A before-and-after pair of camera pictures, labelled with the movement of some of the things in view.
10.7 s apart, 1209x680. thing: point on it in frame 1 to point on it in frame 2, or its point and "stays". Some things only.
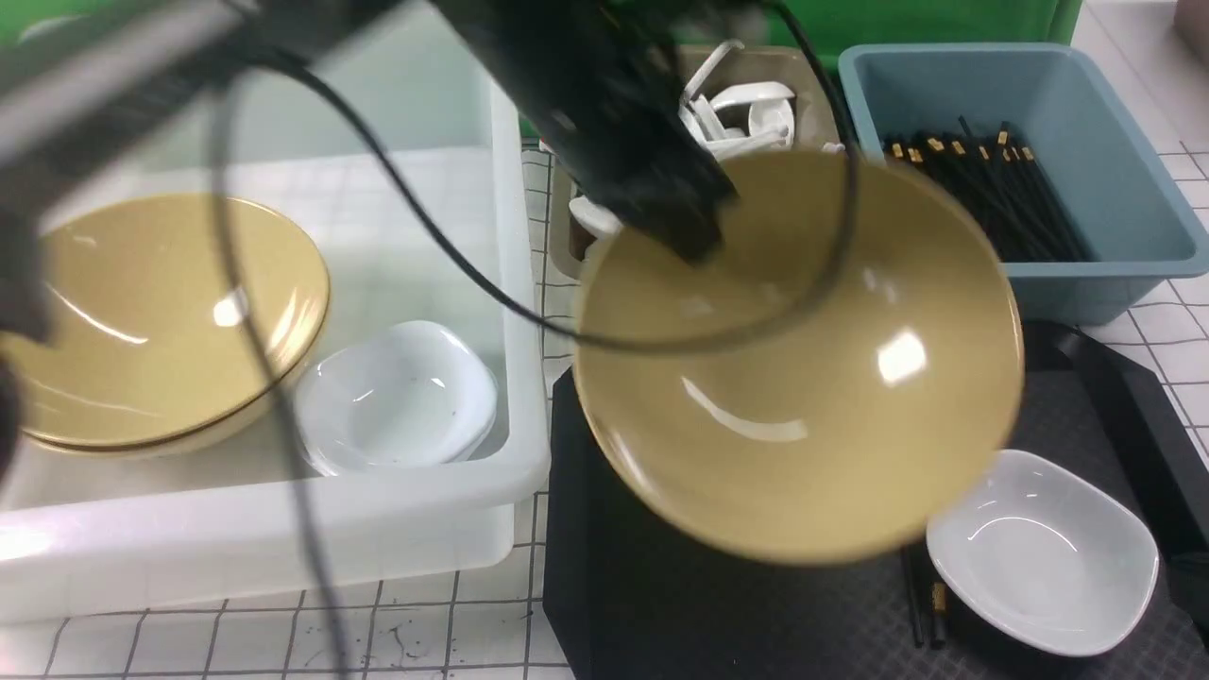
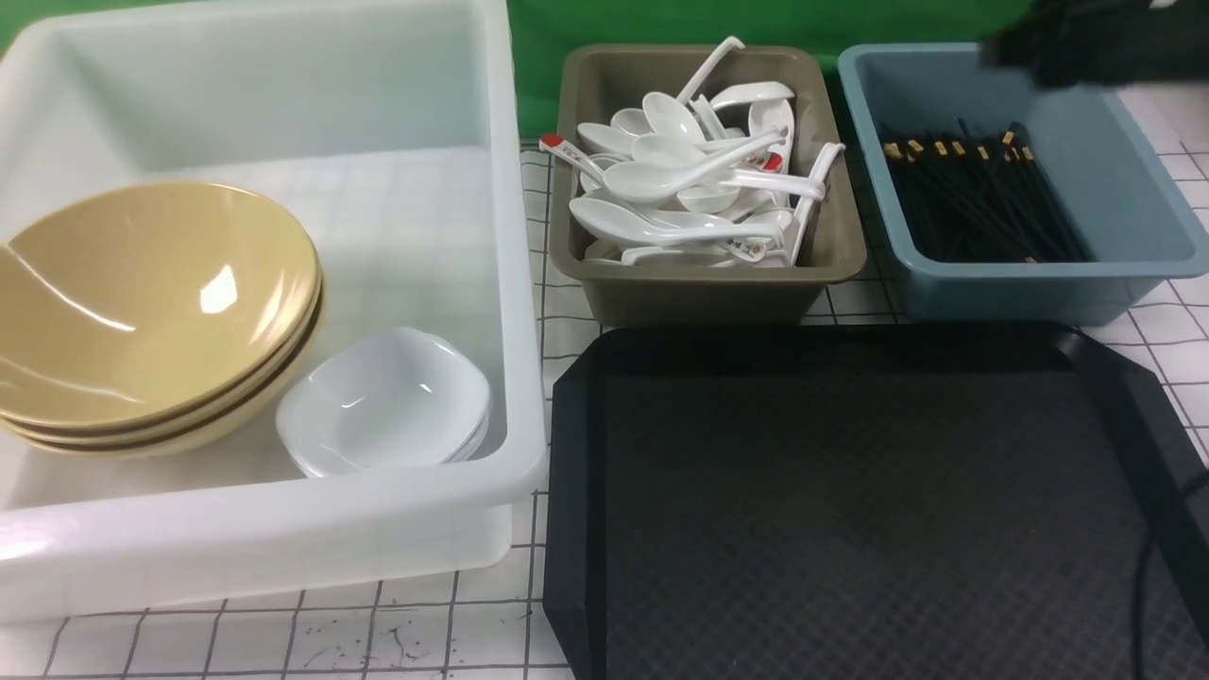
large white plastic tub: x=399 y=156 stays
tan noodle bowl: x=848 y=428 to x=140 y=301
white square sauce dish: x=1046 y=552 to x=387 y=397
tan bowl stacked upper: x=161 y=310 stays
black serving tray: x=634 y=592 stays
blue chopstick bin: x=1134 y=228 stays
